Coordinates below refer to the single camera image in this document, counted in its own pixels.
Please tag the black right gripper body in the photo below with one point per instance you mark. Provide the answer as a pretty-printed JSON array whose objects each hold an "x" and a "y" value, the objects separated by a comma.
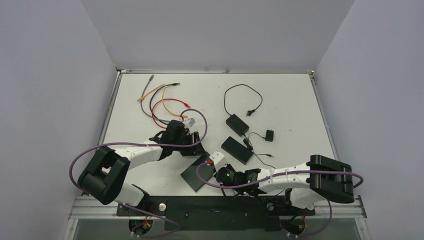
[{"x": 219, "y": 175}]

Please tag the black power brick adapter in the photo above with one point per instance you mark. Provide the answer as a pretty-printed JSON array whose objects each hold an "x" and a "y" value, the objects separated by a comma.
[{"x": 237, "y": 125}]

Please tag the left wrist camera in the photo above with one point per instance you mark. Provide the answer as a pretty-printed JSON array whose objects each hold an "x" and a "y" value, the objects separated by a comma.
[{"x": 189, "y": 122}]

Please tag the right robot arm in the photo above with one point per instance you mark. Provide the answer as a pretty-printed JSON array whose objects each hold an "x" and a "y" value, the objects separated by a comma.
[{"x": 320, "y": 178}]

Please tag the black Mercury switch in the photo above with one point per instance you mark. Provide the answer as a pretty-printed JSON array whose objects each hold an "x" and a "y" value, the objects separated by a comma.
[{"x": 206, "y": 172}]

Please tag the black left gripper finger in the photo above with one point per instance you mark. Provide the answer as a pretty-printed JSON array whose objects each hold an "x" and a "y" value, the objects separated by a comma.
[
  {"x": 196, "y": 141},
  {"x": 192, "y": 152}
]

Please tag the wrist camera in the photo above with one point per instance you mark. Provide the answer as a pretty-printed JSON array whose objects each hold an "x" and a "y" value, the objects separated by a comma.
[
  {"x": 218, "y": 160},
  {"x": 189, "y": 122}
]

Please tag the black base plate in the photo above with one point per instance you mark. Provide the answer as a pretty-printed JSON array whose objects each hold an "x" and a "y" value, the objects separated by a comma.
[{"x": 219, "y": 213}]

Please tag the small black wall plug adapter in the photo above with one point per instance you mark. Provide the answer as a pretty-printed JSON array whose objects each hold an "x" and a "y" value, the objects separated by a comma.
[{"x": 269, "y": 135}]

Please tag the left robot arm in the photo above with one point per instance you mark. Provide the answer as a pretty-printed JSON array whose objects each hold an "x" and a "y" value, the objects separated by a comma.
[{"x": 104, "y": 177}]

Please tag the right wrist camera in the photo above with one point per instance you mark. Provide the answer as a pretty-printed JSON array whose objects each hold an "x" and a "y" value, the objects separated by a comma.
[{"x": 218, "y": 160}]

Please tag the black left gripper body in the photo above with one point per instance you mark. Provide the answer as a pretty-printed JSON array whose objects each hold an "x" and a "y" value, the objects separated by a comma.
[{"x": 185, "y": 138}]

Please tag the ribbed black network switch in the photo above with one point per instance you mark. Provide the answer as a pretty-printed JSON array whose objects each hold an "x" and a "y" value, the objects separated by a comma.
[{"x": 237, "y": 150}]

